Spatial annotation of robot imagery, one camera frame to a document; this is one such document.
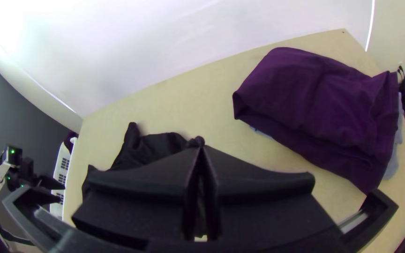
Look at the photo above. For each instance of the black t-shirt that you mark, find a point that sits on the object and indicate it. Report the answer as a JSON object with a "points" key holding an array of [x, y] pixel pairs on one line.
{"points": [[146, 149]]}

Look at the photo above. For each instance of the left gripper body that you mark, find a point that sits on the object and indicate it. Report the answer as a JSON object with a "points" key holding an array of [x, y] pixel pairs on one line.
{"points": [[28, 172]]}

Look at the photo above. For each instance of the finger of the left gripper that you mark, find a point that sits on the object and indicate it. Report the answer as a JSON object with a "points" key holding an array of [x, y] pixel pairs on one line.
{"points": [[51, 182]]}

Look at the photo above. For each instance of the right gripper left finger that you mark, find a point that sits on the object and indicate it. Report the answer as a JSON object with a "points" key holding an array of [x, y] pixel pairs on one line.
{"points": [[135, 182]]}

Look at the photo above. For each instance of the white laundry basket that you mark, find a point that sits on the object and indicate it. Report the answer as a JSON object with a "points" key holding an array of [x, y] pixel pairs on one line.
{"points": [[62, 165]]}

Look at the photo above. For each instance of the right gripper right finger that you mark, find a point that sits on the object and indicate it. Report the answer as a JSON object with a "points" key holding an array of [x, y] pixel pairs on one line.
{"points": [[265, 189]]}

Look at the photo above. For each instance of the pile of folded clothes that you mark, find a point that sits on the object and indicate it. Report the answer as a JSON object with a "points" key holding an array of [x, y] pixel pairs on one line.
{"points": [[315, 105]]}

